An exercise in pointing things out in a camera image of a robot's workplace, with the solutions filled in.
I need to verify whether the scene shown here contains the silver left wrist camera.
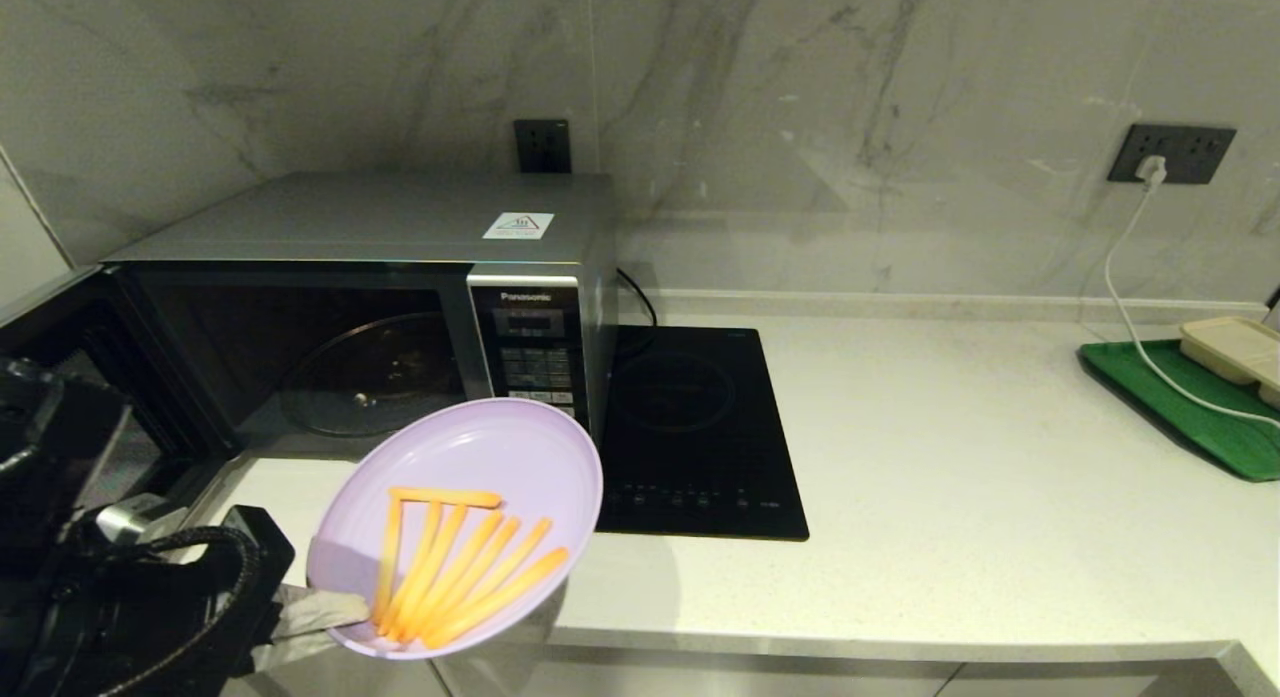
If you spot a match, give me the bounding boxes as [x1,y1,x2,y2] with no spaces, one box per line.
[95,495,193,548]

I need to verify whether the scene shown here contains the silver microwave oven body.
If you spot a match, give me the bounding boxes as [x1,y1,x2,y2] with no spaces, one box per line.
[100,172,616,468]

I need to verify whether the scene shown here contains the green plastic tray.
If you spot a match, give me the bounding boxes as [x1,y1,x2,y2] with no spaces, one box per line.
[1077,339,1280,483]

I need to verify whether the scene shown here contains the beige lunch box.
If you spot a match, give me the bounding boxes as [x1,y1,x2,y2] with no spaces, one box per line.
[1178,316,1280,410]

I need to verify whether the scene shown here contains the glass microwave turntable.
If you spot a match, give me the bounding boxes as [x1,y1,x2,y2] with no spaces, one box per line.
[280,312,473,439]

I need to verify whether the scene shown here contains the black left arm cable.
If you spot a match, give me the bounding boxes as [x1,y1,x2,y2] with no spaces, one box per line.
[85,524,263,697]

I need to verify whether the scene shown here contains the white power cable with plug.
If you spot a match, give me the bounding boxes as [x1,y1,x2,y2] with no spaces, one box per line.
[1100,154,1280,431]

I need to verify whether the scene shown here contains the black glass microwave door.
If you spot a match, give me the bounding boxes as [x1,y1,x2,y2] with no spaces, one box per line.
[0,265,251,543]

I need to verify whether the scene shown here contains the black induction cooktop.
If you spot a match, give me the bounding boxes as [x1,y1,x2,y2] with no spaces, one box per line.
[588,325,810,541]

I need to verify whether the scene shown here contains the orange carrot sticks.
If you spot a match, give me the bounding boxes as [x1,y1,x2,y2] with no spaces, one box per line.
[372,497,405,628]
[385,502,444,638]

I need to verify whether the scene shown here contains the black wide wall socket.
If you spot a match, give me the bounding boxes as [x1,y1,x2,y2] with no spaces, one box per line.
[1107,123,1237,185]

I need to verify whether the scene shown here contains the purple round plate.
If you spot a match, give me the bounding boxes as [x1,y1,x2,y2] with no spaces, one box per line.
[305,397,605,662]

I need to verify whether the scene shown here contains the white warning sticker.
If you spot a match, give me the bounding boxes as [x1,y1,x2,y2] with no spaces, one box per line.
[483,212,555,240]

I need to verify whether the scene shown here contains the grey cabinet door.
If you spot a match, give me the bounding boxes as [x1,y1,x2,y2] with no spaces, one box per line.
[225,657,451,697]
[430,632,966,697]

